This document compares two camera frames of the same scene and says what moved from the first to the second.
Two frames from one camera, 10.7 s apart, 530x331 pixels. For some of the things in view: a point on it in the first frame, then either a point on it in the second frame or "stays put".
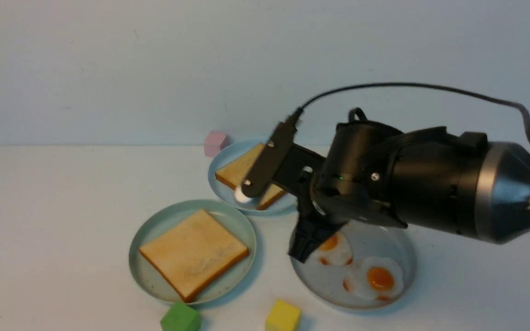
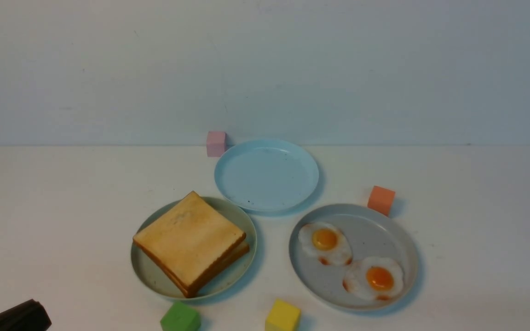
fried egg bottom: (377, 277) stays put
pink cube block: (214, 143) stays put
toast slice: (233, 174) → (242, 249)
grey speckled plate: (363, 265) stays put
